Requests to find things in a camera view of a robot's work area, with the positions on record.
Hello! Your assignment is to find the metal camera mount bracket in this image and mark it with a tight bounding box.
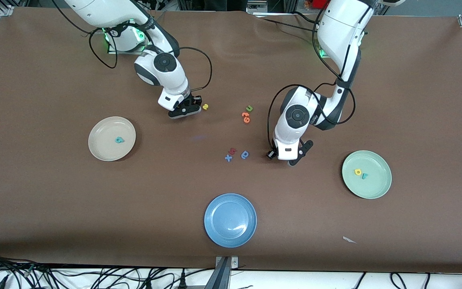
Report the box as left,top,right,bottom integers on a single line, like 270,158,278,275
215,256,239,289

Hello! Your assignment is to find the beige brown plate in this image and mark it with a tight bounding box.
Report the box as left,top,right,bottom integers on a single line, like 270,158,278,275
88,116,137,162

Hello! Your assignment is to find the green plate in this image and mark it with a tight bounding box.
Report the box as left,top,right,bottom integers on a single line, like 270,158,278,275
342,150,392,200

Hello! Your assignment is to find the brown table cover sheet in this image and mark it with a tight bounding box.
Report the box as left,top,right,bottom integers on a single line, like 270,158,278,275
0,6,462,274

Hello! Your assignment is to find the black cable on table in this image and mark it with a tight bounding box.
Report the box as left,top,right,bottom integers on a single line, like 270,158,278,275
253,13,322,33

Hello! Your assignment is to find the blue plate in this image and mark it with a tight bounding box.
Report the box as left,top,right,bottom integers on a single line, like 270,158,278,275
204,193,257,248

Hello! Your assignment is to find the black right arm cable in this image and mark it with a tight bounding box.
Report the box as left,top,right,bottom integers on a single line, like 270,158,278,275
51,0,213,91

